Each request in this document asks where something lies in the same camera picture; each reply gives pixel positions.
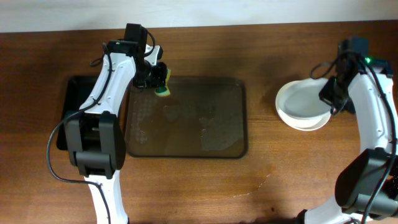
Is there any pink-white plate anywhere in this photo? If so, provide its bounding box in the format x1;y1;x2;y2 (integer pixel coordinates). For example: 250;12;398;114
275;94;331;131

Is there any grey-white plate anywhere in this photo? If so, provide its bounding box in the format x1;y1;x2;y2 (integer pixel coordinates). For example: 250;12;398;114
275;78;331;119

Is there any black tray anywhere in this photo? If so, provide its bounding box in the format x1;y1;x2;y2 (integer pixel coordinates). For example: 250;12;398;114
55;75;128;151

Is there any brown tray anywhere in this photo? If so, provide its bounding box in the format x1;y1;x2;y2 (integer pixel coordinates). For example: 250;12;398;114
125;77;248;159

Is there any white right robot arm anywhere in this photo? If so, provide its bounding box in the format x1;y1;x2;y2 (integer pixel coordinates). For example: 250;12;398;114
295;59;397;223

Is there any yellow green sponge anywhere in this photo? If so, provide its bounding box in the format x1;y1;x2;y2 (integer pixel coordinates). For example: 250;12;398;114
155;69;171;97

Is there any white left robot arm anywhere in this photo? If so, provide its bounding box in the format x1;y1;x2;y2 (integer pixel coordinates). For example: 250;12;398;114
64;40;170;223

